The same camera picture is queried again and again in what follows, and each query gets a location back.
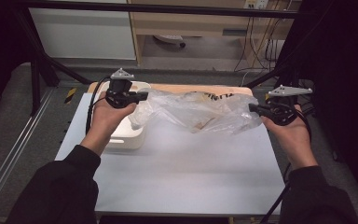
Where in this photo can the white plastic storage bin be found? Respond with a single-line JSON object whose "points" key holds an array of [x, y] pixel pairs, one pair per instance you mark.
{"points": [[127, 135]]}

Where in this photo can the grey power strip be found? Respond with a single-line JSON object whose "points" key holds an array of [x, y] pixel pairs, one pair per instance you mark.
{"points": [[169, 38]]}

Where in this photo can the white cabinet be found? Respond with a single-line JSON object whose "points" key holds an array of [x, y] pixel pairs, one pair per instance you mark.
{"points": [[84, 34]]}

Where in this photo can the white table mat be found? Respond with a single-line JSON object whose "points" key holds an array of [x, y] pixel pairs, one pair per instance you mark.
{"points": [[183, 174]]}

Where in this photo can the wooden desk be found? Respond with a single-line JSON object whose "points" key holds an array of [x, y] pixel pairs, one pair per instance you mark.
{"points": [[183, 25]]}

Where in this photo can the white wall socket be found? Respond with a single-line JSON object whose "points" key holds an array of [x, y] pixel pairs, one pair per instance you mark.
{"points": [[256, 4]]}

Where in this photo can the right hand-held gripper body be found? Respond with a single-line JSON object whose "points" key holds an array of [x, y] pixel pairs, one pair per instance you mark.
{"points": [[282, 112]]}

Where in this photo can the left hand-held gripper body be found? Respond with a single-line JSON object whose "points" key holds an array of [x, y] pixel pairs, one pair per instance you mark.
{"points": [[121, 96]]}

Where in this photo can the dark curtain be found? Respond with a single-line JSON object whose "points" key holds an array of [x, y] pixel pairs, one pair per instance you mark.
{"points": [[0, 46], [341, 62]]}

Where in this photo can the clear smiley-print plastic bag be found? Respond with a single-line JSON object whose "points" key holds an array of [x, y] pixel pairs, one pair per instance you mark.
{"points": [[186, 109]]}

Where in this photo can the person's left hand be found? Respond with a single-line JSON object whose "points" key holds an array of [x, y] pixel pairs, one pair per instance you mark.
{"points": [[105, 124]]}

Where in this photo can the black metal frame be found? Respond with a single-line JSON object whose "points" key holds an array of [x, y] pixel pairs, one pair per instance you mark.
{"points": [[167, 8]]}

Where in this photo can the person's right hand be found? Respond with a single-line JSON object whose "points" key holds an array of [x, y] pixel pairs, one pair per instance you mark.
{"points": [[295, 143]]}

